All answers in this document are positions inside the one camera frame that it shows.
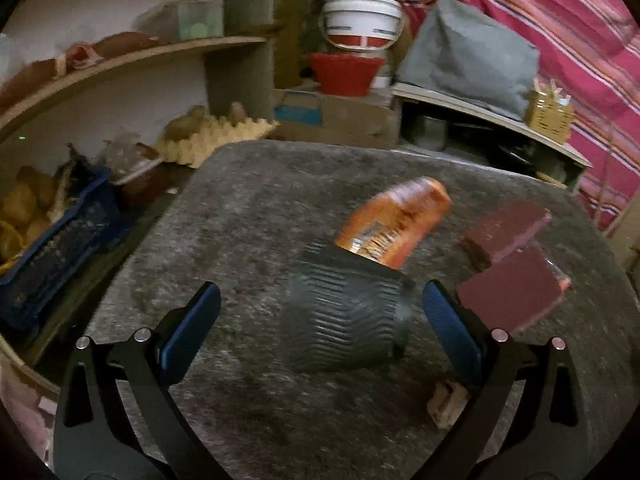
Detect white plastic bucket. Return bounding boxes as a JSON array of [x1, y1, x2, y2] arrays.
[[320, 0, 403, 52]]

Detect small wooden cabinet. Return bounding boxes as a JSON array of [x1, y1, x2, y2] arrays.
[[392, 82, 593, 193]]

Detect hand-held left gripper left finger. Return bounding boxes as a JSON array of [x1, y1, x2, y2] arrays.
[[52, 281, 236, 480]]

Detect maroon box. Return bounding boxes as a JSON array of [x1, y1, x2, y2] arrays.
[[460, 200, 552, 271], [455, 247, 571, 336]]

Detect small brown woven basket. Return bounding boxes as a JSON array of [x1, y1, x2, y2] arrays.
[[107, 132, 171, 206]]

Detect small cardboard scrap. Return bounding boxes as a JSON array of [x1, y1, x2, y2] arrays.
[[429, 380, 468, 429]]

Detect cardboard egg carton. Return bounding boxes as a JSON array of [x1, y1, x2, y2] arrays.
[[152, 112, 281, 168]]

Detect yellow net bag of potatoes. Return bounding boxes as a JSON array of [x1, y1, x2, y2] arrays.
[[0, 165, 58, 261]]

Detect orange snack wrapper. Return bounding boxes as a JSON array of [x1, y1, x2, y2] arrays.
[[334, 176, 453, 270]]

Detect clear plastic food container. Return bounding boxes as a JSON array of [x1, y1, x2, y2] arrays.
[[137, 0, 224, 43]]

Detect sweet potato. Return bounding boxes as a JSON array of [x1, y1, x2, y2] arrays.
[[92, 32, 161, 58], [0, 57, 63, 111]]

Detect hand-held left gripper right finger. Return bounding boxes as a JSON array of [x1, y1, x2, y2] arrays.
[[420, 280, 591, 480]]

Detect small steel pot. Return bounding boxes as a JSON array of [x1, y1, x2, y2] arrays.
[[415, 114, 448, 151]]

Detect large oil bottle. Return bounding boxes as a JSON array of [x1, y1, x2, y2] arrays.
[[272, 0, 311, 91]]

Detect dark blue plastic crate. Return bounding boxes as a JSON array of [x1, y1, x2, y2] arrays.
[[0, 165, 123, 333]]

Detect large potato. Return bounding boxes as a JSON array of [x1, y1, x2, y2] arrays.
[[165, 105, 207, 141]]

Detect grey shaggy mat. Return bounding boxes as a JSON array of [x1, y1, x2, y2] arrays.
[[75, 139, 640, 480]]

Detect cardboard box with blue label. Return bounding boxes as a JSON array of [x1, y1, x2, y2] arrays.
[[274, 87, 401, 148]]

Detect red plastic basin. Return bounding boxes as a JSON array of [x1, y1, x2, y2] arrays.
[[306, 52, 387, 97]]

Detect dark grey ribbed container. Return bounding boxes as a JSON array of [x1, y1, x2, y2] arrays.
[[277, 240, 416, 375]]

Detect bundle of wooden sticks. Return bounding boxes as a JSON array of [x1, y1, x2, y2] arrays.
[[532, 77, 571, 106]]

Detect wooden shelf unit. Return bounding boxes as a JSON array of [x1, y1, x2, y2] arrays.
[[0, 0, 286, 396]]

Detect yellow wicker box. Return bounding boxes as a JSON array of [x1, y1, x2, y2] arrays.
[[525, 87, 576, 145]]

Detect grey fabric cover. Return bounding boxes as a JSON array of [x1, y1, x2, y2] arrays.
[[397, 0, 541, 121]]

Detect pink striped cloth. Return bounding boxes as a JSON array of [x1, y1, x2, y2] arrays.
[[390, 0, 640, 233]]

